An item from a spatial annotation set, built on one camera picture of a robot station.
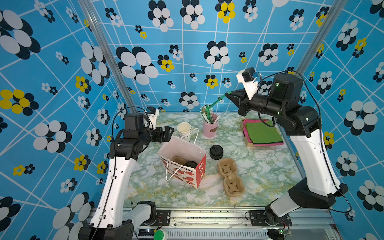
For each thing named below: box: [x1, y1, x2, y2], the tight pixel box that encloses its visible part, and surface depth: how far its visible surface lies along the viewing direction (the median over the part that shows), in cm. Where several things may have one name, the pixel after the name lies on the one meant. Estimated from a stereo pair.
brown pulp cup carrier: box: [217, 158, 246, 198], surface depth 83 cm
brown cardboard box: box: [244, 136, 255, 148], surface depth 101 cm
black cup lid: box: [184, 160, 198, 169], surface depth 80 cm
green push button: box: [153, 229, 169, 240], surface depth 64 cm
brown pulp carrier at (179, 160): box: [171, 156, 187, 165], surface depth 92 cm
